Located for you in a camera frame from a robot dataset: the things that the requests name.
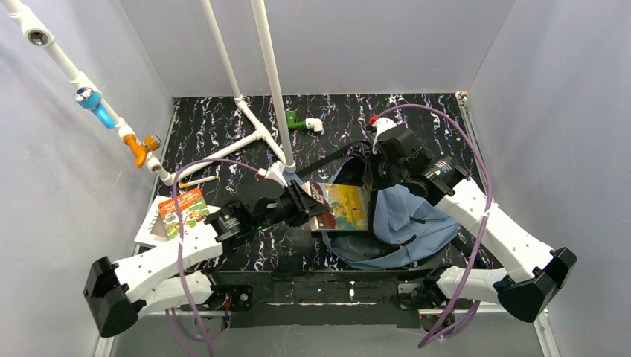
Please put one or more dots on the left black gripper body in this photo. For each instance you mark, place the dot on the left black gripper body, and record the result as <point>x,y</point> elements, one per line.
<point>302,203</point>

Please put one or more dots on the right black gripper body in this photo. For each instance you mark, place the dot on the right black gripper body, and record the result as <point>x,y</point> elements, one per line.
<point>373,174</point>

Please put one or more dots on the yellow green picture book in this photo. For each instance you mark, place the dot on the yellow green picture book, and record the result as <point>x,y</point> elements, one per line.
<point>347,207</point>

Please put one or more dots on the blue student backpack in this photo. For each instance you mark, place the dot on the blue student backpack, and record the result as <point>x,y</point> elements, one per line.
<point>400,229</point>

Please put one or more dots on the orange green treehouse book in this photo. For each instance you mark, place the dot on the orange green treehouse book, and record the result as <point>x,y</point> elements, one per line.
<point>193,210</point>

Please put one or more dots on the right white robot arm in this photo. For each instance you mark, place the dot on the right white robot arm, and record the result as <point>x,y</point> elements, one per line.
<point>531,272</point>

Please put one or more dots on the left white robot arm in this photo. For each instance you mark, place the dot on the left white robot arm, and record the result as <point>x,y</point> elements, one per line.
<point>119,293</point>

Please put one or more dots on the white vertical pvc pipe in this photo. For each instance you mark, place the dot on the white vertical pvc pipe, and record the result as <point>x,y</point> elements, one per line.
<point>265,39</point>

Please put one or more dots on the green plastic tap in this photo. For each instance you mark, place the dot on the green plastic tap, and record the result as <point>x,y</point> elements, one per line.
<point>293,122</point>

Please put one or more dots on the thin white rear pipe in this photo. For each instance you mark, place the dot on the thin white rear pipe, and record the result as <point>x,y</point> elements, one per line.
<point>224,57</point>

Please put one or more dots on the white book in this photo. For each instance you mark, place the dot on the white book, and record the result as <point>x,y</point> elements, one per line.
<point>152,231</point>

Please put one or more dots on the orange plastic tap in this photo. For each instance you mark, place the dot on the orange plastic tap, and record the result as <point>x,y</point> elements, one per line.
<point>151,143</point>

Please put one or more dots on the blue plastic tap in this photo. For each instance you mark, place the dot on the blue plastic tap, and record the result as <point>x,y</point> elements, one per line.
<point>90,100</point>

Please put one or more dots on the white slanted pvc pipe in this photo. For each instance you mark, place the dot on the white slanted pvc pipe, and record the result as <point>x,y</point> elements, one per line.
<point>39,36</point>

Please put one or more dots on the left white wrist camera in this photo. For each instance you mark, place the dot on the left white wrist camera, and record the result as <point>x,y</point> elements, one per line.
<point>275,172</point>

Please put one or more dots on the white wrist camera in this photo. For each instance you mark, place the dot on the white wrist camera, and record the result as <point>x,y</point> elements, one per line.
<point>380,125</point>
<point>275,172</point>

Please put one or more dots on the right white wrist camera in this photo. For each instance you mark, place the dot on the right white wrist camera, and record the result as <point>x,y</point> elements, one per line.
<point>380,125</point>

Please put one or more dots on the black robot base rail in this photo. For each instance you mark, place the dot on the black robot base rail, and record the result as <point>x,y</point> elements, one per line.
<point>323,298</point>

